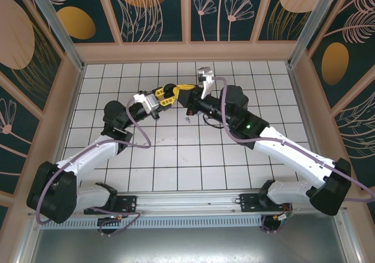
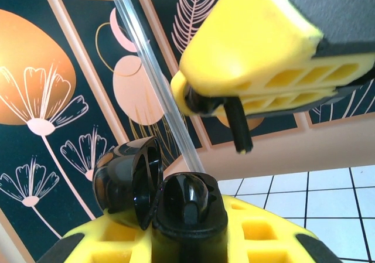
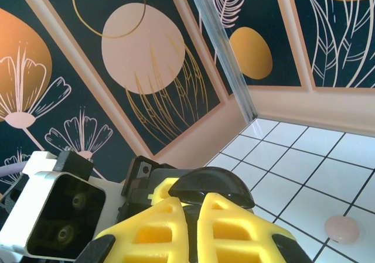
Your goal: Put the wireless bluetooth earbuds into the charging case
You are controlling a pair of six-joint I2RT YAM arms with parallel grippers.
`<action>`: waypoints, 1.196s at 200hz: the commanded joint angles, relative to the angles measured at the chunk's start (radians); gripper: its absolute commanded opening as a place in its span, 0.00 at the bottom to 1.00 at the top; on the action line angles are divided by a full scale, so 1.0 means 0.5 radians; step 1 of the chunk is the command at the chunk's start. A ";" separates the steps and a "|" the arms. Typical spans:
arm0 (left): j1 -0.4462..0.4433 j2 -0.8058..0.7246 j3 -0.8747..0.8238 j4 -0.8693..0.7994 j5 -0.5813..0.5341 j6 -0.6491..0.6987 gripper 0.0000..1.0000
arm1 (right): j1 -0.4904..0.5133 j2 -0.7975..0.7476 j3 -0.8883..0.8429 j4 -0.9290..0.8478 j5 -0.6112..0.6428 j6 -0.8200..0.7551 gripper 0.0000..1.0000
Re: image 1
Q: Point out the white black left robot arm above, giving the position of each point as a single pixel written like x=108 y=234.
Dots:
x=88 y=157

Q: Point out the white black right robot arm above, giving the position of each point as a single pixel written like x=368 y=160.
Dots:
x=287 y=154

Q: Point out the grey metal sheet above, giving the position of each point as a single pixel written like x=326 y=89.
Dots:
x=190 y=245

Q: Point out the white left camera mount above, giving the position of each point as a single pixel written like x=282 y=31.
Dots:
x=139 y=98

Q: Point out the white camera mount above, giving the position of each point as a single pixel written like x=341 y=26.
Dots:
x=139 y=98
x=208 y=88

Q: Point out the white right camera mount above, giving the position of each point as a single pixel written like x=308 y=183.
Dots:
x=208 y=88

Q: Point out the aluminium side rail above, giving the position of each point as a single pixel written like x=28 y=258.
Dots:
x=307 y=122

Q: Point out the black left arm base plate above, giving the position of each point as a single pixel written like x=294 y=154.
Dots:
x=129 y=204

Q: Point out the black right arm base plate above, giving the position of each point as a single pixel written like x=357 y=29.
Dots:
x=249 y=203

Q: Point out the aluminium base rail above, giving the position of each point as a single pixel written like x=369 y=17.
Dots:
x=190 y=201

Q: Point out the aluminium frame post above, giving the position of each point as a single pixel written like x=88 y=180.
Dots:
x=351 y=245
x=310 y=20
x=58 y=31
x=27 y=245

